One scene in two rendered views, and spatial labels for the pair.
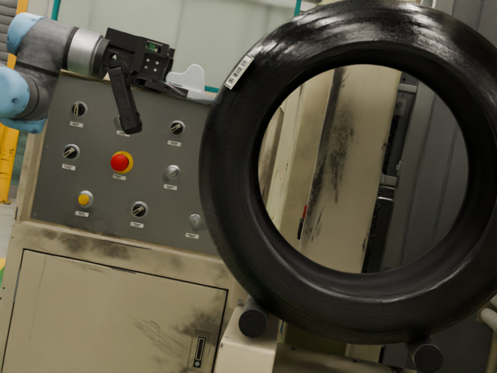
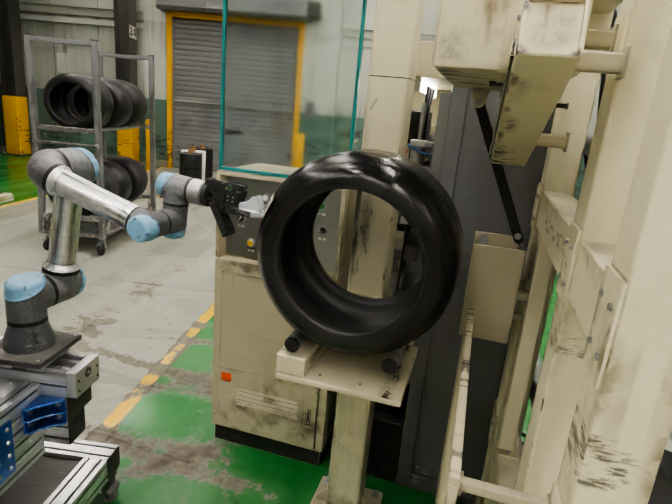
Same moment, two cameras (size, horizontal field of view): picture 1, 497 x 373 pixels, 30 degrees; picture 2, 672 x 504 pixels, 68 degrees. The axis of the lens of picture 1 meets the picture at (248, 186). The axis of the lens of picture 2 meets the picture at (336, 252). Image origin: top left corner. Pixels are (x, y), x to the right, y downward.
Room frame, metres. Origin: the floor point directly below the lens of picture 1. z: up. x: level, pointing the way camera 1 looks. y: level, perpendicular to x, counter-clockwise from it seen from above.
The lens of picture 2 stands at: (0.21, -0.42, 1.55)
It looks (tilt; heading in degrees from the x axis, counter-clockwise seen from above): 16 degrees down; 12
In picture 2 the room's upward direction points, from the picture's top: 5 degrees clockwise
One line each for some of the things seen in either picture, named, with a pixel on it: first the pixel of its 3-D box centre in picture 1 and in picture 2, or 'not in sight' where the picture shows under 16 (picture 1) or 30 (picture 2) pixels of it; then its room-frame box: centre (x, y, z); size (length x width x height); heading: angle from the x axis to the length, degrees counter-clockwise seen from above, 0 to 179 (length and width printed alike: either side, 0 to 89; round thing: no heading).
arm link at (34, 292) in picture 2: not in sight; (27, 296); (1.46, 0.85, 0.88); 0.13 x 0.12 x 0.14; 178
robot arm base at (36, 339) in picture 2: not in sight; (28, 330); (1.45, 0.85, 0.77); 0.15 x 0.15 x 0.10
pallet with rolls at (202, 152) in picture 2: not in sight; (195, 170); (7.69, 3.65, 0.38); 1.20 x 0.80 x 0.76; 16
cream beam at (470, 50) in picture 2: not in sight; (503, 50); (1.47, -0.49, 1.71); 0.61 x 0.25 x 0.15; 177
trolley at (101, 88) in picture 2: not in sight; (100, 146); (4.73, 3.10, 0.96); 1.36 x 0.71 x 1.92; 8
